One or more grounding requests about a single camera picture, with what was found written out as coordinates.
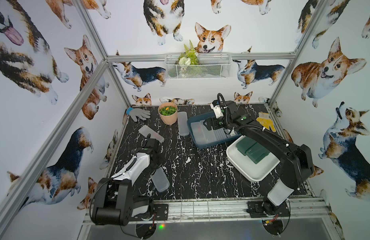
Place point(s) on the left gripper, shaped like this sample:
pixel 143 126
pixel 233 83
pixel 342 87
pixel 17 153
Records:
pixel 152 142

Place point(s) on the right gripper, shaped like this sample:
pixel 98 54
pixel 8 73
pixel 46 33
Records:
pixel 213 119

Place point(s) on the clear case with pink item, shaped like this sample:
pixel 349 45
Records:
pixel 147 132

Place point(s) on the clear case with pencil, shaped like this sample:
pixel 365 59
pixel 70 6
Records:
pixel 210 136

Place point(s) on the clear rounded case front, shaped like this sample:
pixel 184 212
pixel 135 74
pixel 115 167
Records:
pixel 160 180

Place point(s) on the clear rounded case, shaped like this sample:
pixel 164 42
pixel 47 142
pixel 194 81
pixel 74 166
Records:
pixel 182 124
pixel 160 180

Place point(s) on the clear rounded case back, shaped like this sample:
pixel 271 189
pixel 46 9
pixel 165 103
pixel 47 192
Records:
pixel 182 124

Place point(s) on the dark green case with pens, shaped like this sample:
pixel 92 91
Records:
pixel 244 145

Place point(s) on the clear case with red pen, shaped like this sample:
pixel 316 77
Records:
pixel 198 133

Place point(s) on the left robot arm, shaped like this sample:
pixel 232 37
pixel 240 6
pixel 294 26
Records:
pixel 113 202

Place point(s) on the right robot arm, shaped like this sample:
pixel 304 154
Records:
pixel 296 161

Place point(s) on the teal storage box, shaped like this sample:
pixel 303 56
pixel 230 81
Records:
pixel 200 118

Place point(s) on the white storage box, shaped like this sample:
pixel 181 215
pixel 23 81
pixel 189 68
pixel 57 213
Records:
pixel 252 172

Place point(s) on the yellow work glove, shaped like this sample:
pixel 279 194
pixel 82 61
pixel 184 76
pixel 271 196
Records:
pixel 265 120

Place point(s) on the grey work glove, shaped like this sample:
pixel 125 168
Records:
pixel 137 113

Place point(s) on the pink pot with green plant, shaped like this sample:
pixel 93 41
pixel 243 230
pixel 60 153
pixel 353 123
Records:
pixel 168 113

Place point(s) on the artificial fern with flower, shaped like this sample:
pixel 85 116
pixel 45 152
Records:
pixel 188 58

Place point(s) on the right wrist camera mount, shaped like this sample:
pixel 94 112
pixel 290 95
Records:
pixel 218 111

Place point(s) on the white wire wall basket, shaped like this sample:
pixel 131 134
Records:
pixel 212 66

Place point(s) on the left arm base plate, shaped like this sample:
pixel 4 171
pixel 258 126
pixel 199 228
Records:
pixel 157 212

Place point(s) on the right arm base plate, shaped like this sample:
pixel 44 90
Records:
pixel 260 208

